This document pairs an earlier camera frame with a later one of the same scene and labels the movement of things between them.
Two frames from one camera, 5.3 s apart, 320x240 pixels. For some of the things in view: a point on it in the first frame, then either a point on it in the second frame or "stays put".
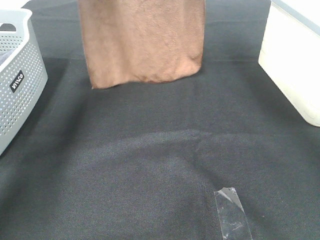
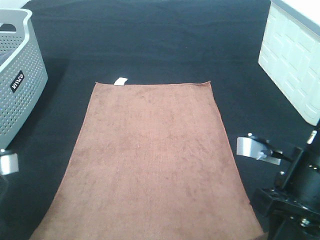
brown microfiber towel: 143,41 to 152,161
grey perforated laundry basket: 23,79 stays put
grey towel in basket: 5,55 stays put
